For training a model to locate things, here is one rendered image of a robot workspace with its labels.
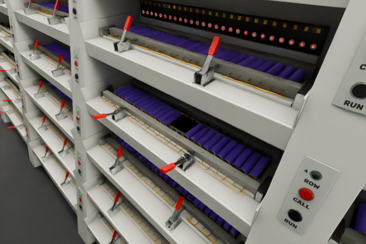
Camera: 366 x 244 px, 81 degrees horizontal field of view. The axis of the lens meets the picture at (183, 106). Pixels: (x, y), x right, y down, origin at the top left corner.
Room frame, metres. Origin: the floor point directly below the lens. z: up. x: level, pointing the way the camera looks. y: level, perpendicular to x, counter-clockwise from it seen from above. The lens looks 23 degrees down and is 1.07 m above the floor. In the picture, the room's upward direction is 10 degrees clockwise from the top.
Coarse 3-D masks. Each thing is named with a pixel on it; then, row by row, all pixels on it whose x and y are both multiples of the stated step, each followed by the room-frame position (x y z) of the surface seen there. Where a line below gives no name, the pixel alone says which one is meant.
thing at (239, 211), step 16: (112, 80) 0.71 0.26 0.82; (128, 80) 0.77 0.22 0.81; (96, 96) 0.67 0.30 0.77; (96, 112) 0.60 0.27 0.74; (112, 128) 0.55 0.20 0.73; (128, 128) 0.52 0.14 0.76; (144, 144) 0.46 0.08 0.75; (160, 144) 0.46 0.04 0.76; (160, 160) 0.42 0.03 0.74; (176, 160) 0.41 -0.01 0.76; (176, 176) 0.39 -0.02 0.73; (192, 176) 0.37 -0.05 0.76; (208, 176) 0.37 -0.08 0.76; (272, 176) 0.38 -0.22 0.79; (192, 192) 0.36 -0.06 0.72; (208, 192) 0.33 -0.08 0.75; (224, 192) 0.34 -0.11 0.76; (240, 192) 0.34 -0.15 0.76; (224, 208) 0.31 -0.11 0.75; (240, 208) 0.30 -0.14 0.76; (256, 208) 0.31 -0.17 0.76; (240, 224) 0.29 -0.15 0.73
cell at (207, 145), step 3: (216, 135) 0.48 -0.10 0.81; (219, 135) 0.48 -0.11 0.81; (213, 138) 0.46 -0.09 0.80; (216, 138) 0.47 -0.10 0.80; (219, 138) 0.47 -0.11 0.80; (210, 141) 0.45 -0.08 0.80; (213, 141) 0.46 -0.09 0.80; (216, 141) 0.46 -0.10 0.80; (204, 144) 0.44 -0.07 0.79; (207, 144) 0.44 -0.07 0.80; (210, 144) 0.44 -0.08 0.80; (213, 144) 0.45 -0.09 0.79; (207, 147) 0.44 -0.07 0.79; (210, 147) 0.44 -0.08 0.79; (207, 150) 0.44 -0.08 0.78
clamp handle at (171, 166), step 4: (184, 156) 0.39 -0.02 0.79; (180, 160) 0.39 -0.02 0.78; (184, 160) 0.39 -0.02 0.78; (168, 164) 0.36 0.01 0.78; (172, 164) 0.36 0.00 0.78; (176, 164) 0.37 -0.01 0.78; (164, 168) 0.34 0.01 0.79; (168, 168) 0.35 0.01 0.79; (172, 168) 0.35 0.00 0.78; (164, 172) 0.34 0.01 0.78
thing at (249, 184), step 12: (108, 96) 0.64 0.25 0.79; (132, 108) 0.57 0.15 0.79; (132, 120) 0.54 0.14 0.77; (144, 120) 0.53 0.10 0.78; (156, 120) 0.52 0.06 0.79; (168, 132) 0.47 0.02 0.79; (168, 144) 0.45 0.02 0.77; (180, 144) 0.45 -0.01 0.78; (192, 144) 0.44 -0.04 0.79; (204, 156) 0.40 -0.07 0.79; (216, 168) 0.38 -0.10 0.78; (228, 168) 0.37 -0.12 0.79; (240, 180) 0.35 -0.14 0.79; (252, 180) 0.34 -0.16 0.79; (252, 192) 0.33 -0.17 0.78
